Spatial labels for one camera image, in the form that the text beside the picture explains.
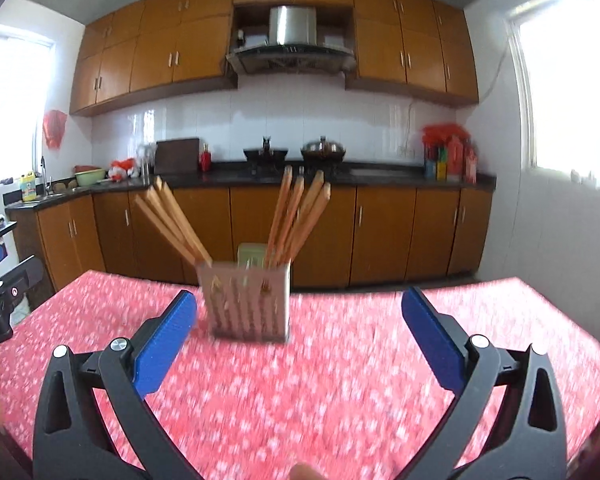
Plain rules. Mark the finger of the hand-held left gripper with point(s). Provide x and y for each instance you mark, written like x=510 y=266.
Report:
x=22 y=277

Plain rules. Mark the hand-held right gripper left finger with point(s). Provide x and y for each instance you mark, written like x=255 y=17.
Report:
x=165 y=345

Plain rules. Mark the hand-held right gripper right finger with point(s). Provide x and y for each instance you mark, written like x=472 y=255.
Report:
x=435 y=340

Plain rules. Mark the green perforated chopstick holder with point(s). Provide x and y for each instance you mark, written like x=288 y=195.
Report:
x=245 y=300

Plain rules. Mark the wooden chopstick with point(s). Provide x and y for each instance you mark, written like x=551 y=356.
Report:
x=189 y=222
x=302 y=215
x=287 y=220
x=176 y=226
x=182 y=220
x=166 y=230
x=278 y=215
x=309 y=222

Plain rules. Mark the person's right hand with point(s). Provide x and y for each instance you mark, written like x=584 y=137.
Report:
x=307 y=472

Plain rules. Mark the yellow detergent bottle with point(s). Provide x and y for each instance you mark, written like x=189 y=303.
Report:
x=29 y=189

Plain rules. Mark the metal faucet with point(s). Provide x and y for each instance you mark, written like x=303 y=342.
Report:
x=44 y=175

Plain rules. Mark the wooden lower kitchen cabinets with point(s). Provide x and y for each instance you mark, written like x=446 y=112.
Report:
x=390 y=230

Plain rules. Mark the wooden kitchen cabinets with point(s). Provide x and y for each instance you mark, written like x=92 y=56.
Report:
x=180 y=50
x=390 y=230

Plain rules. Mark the green basin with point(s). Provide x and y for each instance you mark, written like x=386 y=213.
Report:
x=90 y=178

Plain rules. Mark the red basin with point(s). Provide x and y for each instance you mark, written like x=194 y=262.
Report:
x=86 y=167

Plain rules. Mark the red floral tablecloth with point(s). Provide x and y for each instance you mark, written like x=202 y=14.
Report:
x=305 y=400

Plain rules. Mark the red and white bag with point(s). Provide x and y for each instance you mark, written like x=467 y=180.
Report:
x=124 y=169

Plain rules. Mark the hanging red plastic bag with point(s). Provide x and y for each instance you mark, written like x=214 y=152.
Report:
x=55 y=130

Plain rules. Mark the window by the sink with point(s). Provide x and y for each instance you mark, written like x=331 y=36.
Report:
x=10 y=110

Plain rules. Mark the clear plastic bag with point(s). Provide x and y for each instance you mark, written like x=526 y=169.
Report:
x=147 y=157

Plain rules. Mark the black kitchen countertop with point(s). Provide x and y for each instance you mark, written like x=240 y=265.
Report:
x=380 y=172

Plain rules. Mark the cluster of condiment bottles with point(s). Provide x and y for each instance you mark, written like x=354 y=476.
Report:
x=450 y=162

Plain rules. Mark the red bottle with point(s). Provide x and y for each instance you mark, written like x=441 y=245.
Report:
x=206 y=160

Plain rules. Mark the dark wooden cutting board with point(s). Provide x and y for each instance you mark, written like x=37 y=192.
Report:
x=177 y=155

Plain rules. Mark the crinkled red plastic bag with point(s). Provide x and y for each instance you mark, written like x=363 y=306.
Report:
x=445 y=134

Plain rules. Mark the black wok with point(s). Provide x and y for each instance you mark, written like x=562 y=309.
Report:
x=266 y=152

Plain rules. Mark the lidded frying pan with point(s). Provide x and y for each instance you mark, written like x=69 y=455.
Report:
x=324 y=150

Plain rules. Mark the gas stove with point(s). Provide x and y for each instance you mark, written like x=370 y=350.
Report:
x=295 y=166

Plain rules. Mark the wooden upper kitchen cabinets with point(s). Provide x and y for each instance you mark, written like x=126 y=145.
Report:
x=180 y=50

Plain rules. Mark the steel range hood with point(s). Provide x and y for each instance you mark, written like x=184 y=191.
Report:
x=292 y=35

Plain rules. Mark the white wall socket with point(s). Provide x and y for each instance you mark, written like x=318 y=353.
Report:
x=405 y=151

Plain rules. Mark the window with white frame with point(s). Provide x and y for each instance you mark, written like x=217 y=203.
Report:
x=570 y=90

